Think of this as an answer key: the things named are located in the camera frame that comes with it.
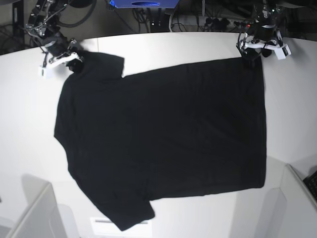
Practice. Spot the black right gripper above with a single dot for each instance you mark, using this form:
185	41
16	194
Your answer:
58	46

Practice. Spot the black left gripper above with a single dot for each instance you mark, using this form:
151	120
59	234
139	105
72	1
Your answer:
264	32

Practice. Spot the black T-shirt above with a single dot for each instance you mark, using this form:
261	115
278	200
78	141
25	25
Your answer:
188	130

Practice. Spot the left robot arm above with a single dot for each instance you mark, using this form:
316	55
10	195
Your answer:
266	12

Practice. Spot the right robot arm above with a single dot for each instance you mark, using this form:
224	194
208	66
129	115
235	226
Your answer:
45	15

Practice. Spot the blue box with oval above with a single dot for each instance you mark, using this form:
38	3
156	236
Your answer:
144	3

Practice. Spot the black keyboard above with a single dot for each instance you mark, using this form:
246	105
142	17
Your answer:
311	184

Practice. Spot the white right partition panel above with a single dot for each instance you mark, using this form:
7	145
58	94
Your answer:
289	211

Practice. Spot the white partition panel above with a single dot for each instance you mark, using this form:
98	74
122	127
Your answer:
29	209
289	211

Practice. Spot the white left partition panel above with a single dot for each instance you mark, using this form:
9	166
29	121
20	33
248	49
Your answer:
29	209

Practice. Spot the white label plate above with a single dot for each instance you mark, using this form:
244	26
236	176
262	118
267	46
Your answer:
105	227

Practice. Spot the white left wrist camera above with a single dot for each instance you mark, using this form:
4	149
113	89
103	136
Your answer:
280	51

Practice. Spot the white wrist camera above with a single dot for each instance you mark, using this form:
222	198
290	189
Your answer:
46	69
280	51

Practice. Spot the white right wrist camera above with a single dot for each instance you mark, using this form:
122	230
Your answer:
46	69

